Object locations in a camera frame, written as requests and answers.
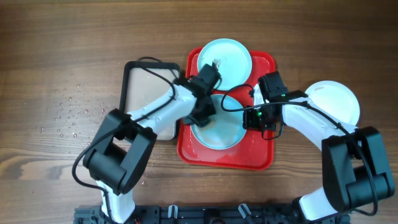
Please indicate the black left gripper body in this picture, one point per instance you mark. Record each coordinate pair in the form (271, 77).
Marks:
(200, 114)

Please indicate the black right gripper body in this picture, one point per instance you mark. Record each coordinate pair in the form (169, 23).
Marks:
(259, 120)

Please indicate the light blue plate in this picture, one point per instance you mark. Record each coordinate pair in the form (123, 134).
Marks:
(233, 62)
(224, 130)

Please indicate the white round plate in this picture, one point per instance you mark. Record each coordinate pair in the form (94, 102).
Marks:
(335, 99)

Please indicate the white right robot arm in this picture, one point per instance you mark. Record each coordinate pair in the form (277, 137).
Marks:
(356, 173)

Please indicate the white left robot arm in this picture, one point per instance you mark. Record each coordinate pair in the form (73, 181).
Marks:
(119, 153)

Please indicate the red plastic tray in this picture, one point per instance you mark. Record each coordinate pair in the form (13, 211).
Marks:
(252, 152)

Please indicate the black rectangular water tray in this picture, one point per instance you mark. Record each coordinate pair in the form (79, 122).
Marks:
(146, 87)

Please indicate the light blue plate top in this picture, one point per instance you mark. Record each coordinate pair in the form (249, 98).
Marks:
(233, 62)

